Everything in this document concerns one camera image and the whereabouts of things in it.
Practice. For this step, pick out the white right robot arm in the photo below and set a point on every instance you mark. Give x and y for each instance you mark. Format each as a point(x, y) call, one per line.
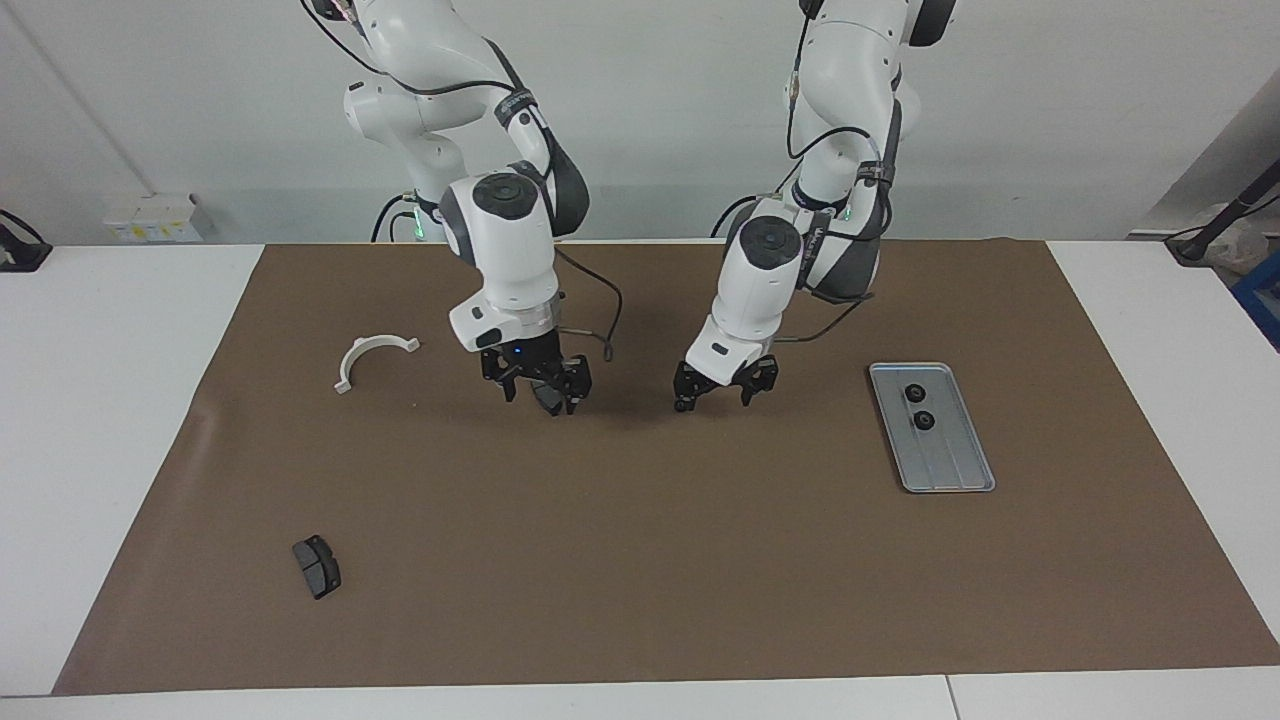
point(510, 260)

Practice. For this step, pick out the silver metal tray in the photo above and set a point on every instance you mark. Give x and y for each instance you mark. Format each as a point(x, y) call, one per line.
point(950, 460)

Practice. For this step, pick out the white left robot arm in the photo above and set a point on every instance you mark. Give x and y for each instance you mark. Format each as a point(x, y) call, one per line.
point(760, 290)

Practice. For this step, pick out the black stand pole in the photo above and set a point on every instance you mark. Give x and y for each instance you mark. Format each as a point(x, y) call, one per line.
point(1225, 215)

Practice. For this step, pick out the brown table mat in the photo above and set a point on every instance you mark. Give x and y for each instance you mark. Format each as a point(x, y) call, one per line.
point(650, 550)

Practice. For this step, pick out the dark grey brake pad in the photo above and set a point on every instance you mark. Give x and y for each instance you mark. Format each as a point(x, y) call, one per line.
point(548, 400)
point(318, 568)

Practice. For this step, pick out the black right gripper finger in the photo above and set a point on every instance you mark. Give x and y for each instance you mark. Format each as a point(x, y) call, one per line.
point(505, 385)
point(575, 378)

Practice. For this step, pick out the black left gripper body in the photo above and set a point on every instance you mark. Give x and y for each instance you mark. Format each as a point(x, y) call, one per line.
point(730, 378)

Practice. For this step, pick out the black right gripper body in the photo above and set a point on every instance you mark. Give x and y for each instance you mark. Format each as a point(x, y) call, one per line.
point(525, 360)

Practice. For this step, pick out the clear plastic bag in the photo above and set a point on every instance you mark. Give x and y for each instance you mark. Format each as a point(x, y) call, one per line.
point(1240, 245)

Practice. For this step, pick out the blue crate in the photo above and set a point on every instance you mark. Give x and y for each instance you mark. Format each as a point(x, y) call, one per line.
point(1262, 300)

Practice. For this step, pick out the white curved plastic bracket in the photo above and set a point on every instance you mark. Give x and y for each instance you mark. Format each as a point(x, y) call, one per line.
point(349, 360)

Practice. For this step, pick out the black table clamp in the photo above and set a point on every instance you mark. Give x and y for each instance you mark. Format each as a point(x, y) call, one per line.
point(20, 250)

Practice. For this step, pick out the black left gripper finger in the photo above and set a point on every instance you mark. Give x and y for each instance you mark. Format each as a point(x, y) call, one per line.
point(690, 382)
point(765, 375)

